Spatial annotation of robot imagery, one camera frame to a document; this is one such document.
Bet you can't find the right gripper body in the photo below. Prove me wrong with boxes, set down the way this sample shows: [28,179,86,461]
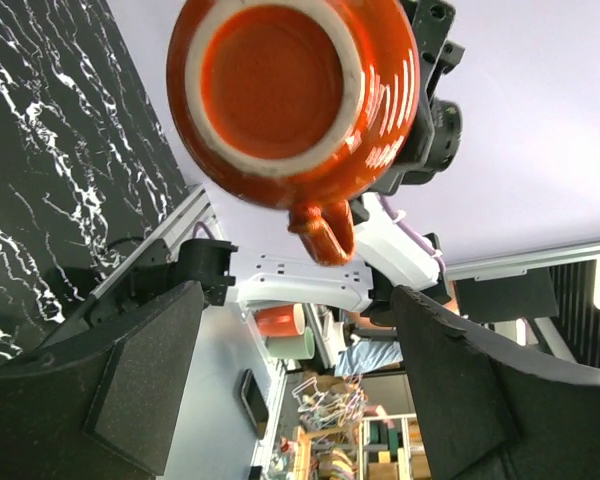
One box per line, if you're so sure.
[374,0,465,195]

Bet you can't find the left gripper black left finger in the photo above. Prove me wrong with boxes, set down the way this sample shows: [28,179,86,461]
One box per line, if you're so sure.
[0,282,204,479]

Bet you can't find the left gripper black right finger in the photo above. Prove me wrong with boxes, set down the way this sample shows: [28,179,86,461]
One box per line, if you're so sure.
[391,286,600,479]

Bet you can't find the orange black mug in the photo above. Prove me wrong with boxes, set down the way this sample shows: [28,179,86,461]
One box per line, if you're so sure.
[166,0,421,266]

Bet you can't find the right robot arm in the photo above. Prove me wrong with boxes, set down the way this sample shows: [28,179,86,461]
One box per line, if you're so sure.
[109,1,453,326]

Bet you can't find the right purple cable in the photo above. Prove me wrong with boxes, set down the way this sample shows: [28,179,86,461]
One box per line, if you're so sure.
[379,194,449,271]

